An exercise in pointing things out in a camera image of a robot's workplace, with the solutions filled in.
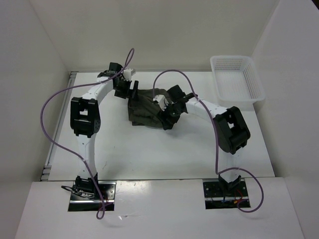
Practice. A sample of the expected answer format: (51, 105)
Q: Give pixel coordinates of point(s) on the dark olive green shorts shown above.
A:
(142, 111)

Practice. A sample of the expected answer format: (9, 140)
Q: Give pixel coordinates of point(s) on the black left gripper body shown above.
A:
(122, 89)

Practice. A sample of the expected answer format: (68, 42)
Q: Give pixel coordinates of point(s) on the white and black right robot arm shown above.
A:
(228, 123)

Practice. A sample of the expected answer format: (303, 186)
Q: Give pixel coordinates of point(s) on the aluminium table edge rail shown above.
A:
(53, 148)

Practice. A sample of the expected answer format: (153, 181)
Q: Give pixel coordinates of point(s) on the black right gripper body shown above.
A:
(172, 112)

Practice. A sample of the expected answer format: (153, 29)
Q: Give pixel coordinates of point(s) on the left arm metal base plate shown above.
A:
(81, 201)

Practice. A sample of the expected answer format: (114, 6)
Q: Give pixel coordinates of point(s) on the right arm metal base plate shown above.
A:
(215, 198)

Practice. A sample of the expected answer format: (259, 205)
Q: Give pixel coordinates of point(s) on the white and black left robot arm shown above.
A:
(85, 121)

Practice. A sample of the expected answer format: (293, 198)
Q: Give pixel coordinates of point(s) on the white perforated plastic basket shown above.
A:
(236, 80)

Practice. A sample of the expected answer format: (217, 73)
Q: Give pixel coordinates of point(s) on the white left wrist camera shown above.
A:
(128, 73)

